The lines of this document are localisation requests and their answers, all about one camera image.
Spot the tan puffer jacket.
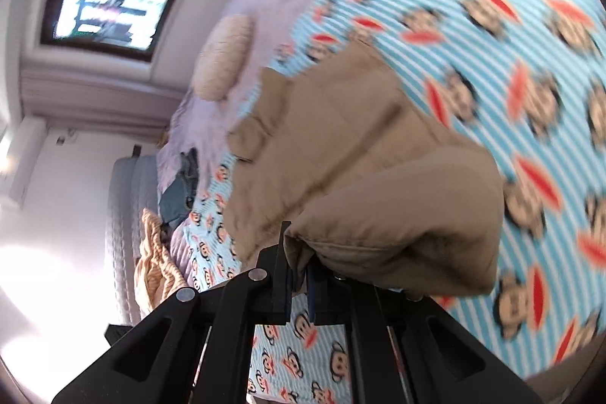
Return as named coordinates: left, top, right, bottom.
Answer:
left=223, top=42, right=504, bottom=296

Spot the beige striped garment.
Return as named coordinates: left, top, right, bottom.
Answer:
left=134, top=208, right=188, bottom=316

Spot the teal folded garment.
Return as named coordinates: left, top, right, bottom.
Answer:
left=159, top=148, right=199, bottom=230

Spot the grey padded headboard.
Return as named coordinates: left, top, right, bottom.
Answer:
left=105, top=155, right=158, bottom=325

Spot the cream knitted round pillow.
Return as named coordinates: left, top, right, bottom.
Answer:
left=191, top=14, right=256, bottom=101

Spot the monkey print blue blanket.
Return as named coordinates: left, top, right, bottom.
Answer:
left=182, top=0, right=606, bottom=404

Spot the lavender bed cover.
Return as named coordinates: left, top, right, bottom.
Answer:
left=158, top=0, right=334, bottom=285

